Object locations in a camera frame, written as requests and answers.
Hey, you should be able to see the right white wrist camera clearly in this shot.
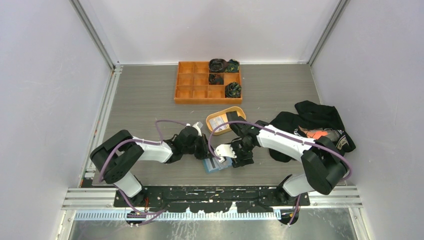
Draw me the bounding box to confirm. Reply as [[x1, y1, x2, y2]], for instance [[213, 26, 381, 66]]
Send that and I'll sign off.
[[214, 144, 237, 163]]

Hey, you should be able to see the orange compartment organizer tray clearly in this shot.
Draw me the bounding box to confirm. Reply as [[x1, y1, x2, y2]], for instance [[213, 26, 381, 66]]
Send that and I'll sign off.
[[173, 61, 243, 105]]

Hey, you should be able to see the dark rolled sock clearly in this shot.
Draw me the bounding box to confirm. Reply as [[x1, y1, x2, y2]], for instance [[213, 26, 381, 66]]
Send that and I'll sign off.
[[208, 73, 224, 85], [208, 58, 228, 73]]

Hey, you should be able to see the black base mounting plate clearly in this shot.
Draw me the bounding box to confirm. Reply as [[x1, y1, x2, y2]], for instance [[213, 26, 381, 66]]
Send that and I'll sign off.
[[134, 185, 296, 213]]

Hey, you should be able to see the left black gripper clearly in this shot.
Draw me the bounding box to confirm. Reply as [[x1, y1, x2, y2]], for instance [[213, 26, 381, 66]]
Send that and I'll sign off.
[[182, 133, 216, 160]]

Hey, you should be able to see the dark rolled sock top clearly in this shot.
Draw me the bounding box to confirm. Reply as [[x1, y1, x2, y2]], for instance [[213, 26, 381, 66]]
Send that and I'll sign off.
[[208, 58, 228, 73]]

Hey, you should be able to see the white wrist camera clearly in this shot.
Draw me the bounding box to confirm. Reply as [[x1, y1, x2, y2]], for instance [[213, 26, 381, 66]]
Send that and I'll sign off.
[[186, 121, 203, 136], [214, 144, 237, 163]]

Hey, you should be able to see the grey card in tray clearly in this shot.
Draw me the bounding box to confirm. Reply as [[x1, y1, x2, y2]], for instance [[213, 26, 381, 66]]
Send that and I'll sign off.
[[208, 116, 230, 133]]

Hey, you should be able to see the blue leather card holder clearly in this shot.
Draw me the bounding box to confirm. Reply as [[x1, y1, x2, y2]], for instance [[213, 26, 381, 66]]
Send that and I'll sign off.
[[202, 157, 233, 173]]

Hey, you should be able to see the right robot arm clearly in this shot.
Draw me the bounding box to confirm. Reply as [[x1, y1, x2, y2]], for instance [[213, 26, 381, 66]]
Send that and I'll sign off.
[[214, 111, 351, 206]]

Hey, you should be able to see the dark rolled sock middle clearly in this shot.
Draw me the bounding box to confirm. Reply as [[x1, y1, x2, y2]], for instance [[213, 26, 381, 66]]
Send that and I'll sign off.
[[208, 73, 224, 85]]

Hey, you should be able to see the green rolled sock top right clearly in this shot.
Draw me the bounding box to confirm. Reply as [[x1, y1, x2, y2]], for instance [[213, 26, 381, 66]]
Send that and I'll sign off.
[[225, 59, 240, 73]]

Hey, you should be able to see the aluminium frame rail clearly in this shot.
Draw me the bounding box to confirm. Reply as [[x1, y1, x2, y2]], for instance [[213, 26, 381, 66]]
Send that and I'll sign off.
[[61, 186, 363, 225]]

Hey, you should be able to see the oval wooden tray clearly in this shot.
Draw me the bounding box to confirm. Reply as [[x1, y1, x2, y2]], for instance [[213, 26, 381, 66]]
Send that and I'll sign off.
[[205, 106, 246, 136]]

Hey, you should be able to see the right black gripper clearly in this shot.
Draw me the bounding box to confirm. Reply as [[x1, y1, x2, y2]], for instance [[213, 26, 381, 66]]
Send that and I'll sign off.
[[225, 139, 255, 168]]

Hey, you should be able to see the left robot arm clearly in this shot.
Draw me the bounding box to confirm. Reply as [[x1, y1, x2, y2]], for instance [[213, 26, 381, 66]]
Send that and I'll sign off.
[[89, 125, 211, 207]]

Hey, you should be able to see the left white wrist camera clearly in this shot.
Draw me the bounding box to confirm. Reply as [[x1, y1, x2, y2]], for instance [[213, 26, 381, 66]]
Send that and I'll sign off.
[[186, 121, 203, 136]]

